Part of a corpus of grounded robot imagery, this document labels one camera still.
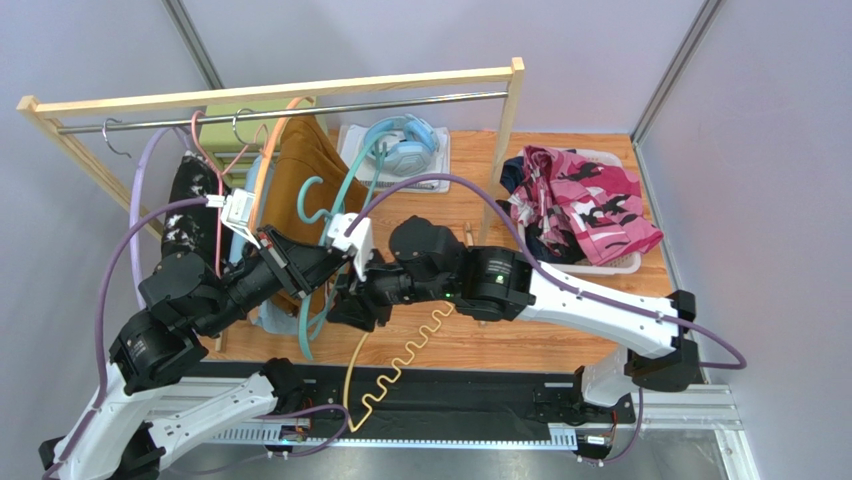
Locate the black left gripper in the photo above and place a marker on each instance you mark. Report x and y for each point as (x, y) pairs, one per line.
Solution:
(299, 266)

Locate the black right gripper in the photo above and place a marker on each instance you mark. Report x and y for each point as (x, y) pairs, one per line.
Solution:
(366, 292)

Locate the teal clothes hanger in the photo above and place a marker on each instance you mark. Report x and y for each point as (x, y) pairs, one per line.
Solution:
(310, 326)

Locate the yellow clothes hanger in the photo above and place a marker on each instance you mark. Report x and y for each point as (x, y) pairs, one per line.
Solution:
(383, 382)

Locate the dark blue jeans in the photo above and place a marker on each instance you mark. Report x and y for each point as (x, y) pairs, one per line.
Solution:
(563, 254)

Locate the pink camouflage trousers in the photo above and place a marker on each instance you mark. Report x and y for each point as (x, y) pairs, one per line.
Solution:
(601, 205)

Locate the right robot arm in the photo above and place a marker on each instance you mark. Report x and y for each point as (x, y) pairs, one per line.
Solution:
(498, 284)

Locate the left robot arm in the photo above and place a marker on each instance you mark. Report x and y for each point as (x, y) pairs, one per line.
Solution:
(115, 438)

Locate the brown trousers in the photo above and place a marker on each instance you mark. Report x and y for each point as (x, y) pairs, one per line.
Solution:
(303, 151)

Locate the green box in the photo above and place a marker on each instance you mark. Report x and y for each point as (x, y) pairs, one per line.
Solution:
(224, 141)

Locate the steel hanging rod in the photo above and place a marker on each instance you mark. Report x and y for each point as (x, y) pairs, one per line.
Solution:
(266, 115)

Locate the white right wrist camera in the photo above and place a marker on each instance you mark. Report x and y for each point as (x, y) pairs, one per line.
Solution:
(352, 234)

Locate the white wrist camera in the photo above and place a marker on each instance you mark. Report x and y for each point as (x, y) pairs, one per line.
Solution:
(234, 212)
(352, 234)

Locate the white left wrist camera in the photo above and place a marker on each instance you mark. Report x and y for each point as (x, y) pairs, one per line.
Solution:
(234, 212)

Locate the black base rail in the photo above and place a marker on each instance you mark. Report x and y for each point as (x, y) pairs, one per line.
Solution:
(453, 405)

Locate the wooden clothes rack frame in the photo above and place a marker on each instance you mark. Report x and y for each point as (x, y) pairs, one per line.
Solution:
(46, 117)

